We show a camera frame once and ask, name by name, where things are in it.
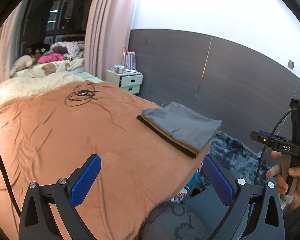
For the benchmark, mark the pink curtain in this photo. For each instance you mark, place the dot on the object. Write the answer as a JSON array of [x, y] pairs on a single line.
[[108, 31]]

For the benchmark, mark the pink garment on bed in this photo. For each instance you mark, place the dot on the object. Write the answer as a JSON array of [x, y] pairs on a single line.
[[50, 58]]

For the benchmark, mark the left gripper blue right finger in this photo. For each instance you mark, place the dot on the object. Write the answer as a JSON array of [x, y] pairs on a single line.
[[266, 220]]

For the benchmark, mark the folded brown black garment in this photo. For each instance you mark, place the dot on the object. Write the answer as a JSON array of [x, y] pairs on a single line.
[[187, 150]]

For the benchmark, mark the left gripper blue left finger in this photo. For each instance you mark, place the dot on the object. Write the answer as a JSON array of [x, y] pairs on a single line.
[[37, 220]]

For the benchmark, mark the dark shaggy rug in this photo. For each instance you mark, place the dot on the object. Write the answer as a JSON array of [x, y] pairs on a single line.
[[231, 154]]

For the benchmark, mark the cream blanket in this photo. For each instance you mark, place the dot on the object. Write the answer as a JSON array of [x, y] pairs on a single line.
[[40, 79]]

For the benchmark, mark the beige plush toy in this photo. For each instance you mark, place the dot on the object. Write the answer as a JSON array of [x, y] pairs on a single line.
[[22, 63]]

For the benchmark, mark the orange brown duvet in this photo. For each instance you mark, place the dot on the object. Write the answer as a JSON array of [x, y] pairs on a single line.
[[45, 137]]

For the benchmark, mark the grey blue t-shirt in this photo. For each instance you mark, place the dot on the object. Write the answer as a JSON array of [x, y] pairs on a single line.
[[183, 125]]

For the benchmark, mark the person's patterned grey trousers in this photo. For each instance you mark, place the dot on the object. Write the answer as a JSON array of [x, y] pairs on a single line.
[[194, 218]]

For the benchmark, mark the white bedside cabinet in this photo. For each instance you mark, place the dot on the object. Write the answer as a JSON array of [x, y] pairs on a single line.
[[130, 82]]

